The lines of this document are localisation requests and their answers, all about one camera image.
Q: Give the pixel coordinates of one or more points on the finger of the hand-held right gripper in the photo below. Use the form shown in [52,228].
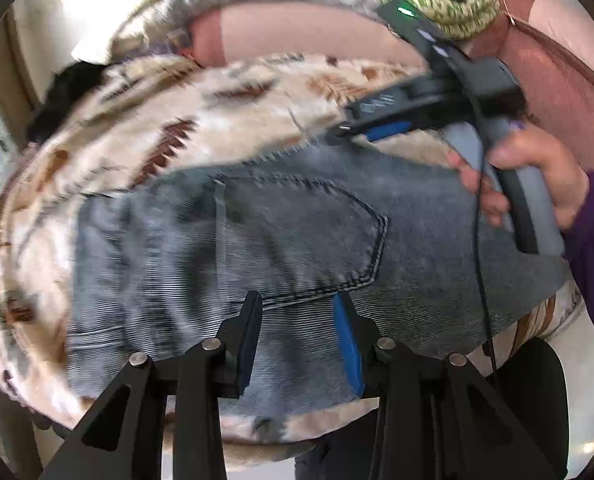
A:
[384,130]
[379,102]

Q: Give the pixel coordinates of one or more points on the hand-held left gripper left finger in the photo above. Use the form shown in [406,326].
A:
[250,340]

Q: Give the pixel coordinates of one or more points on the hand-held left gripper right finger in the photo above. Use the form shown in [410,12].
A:
[346,345]

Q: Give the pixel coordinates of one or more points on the grey denim pants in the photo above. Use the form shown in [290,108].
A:
[257,240]

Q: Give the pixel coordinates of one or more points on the person's right hand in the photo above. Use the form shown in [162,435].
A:
[542,170]

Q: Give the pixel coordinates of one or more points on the green patterned cloth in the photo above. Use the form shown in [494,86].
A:
[457,2]

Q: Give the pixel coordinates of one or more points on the leaf print blanket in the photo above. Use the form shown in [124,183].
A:
[142,105]

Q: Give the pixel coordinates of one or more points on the beige cloth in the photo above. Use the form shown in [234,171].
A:
[137,30]

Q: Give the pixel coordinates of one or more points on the black cloth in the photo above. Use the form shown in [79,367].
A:
[64,97]

